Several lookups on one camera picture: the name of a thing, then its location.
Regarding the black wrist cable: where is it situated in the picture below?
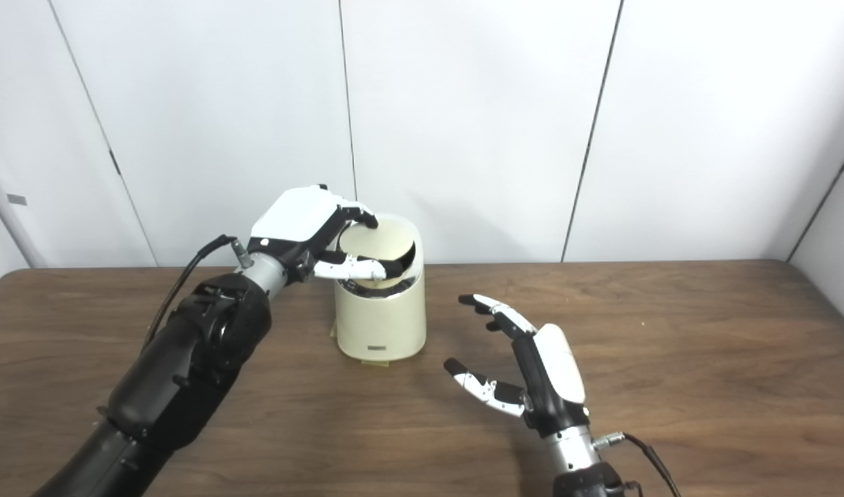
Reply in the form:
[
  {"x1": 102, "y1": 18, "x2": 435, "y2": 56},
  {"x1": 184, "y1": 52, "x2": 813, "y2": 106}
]
[
  {"x1": 593, "y1": 431, "x2": 681, "y2": 497},
  {"x1": 142, "y1": 234, "x2": 253, "y2": 349}
]

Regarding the round cream bin lid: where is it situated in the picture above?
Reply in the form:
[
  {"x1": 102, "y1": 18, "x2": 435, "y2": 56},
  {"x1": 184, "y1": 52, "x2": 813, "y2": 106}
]
[{"x1": 340, "y1": 220, "x2": 415, "y2": 289}]

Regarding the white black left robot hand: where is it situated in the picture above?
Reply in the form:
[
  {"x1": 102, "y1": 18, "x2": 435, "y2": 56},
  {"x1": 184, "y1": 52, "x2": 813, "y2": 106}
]
[{"x1": 246, "y1": 184, "x2": 410, "y2": 282}]

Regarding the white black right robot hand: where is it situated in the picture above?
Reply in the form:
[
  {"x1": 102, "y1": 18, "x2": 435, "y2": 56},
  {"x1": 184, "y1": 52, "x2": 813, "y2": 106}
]
[{"x1": 443, "y1": 293, "x2": 591, "y2": 437}]

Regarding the cream-colored desktop bin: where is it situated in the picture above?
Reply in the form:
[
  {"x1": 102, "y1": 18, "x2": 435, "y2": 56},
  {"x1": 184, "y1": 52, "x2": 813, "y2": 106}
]
[{"x1": 333, "y1": 214, "x2": 427, "y2": 362}]

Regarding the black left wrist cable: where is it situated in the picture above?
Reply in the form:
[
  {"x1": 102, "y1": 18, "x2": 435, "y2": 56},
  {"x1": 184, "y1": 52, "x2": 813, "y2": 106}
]
[{"x1": 142, "y1": 234, "x2": 253, "y2": 349}]

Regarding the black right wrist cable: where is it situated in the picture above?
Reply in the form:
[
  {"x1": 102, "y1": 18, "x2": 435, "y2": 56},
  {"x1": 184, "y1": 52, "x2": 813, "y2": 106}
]
[{"x1": 593, "y1": 431, "x2": 681, "y2": 497}]

